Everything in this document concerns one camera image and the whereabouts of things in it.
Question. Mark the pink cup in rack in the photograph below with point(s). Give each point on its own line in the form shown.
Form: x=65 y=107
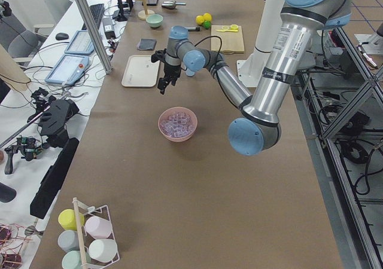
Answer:
x=98 y=228

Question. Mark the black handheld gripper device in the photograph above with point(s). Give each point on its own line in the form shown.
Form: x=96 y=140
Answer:
x=52 y=114

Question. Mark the yellow cup in rack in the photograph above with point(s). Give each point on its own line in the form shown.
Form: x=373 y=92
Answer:
x=67 y=220

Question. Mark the aluminium frame post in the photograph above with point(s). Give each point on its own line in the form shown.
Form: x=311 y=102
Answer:
x=88 y=20

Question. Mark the black keyboard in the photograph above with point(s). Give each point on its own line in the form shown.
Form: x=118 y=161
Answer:
x=97 y=11

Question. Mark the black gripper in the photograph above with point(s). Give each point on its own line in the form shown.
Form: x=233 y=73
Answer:
x=171 y=70

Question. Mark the yellow plastic knife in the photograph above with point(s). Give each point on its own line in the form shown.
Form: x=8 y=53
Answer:
x=227 y=30

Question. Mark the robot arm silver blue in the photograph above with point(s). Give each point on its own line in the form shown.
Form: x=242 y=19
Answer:
x=258 y=129

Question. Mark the grey office chair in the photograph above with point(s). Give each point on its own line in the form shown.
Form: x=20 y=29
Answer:
x=20 y=43

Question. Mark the grey cup in rack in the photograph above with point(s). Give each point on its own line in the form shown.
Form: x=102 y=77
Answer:
x=68 y=241

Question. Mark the mint green bowl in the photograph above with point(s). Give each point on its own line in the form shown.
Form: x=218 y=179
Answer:
x=154 y=21

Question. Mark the wooden cutting board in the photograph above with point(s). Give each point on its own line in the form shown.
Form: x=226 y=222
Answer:
x=229 y=42

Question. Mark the blue teach pendant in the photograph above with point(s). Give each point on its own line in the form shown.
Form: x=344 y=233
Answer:
x=80 y=44
x=68 y=70

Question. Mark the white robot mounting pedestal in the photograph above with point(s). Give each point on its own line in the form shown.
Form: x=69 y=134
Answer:
x=250 y=70

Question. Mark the white wire cup rack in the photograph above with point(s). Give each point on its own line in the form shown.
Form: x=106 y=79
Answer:
x=82 y=213

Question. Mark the light blue plastic cup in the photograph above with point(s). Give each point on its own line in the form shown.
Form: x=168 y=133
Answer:
x=190 y=73

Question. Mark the blue teach pendant far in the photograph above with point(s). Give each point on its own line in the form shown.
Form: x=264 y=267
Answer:
x=80 y=44

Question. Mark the green lime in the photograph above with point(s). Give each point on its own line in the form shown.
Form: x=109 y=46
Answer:
x=207 y=24

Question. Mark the steel ice scoop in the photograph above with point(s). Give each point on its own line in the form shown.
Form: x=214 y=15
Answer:
x=171 y=5

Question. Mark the yellow lemon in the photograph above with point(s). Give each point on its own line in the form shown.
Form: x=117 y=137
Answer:
x=199 y=20
x=207 y=17

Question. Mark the mint cup in rack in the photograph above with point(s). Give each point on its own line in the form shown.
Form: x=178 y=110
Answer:
x=72 y=260

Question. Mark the black long bar device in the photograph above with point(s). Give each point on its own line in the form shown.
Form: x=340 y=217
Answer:
x=53 y=180

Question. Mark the pink bowl of ice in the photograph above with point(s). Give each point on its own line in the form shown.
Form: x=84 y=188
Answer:
x=177 y=124

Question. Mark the white cup in rack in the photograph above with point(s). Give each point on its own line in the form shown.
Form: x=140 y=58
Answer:
x=103 y=250

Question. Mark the black computer mouse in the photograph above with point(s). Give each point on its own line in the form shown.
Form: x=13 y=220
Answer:
x=61 y=36

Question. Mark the blue teach pendant near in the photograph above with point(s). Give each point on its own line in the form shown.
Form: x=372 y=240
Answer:
x=68 y=70

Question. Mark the beige rectangular tray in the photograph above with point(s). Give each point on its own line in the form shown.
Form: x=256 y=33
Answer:
x=140 y=72

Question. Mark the folded dark grey cloth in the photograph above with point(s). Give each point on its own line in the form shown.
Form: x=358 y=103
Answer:
x=146 y=44

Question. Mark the small black box device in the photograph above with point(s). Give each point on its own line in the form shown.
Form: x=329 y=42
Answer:
x=108 y=28

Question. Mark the wooden cup tree stand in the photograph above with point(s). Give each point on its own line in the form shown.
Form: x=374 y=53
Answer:
x=145 y=3

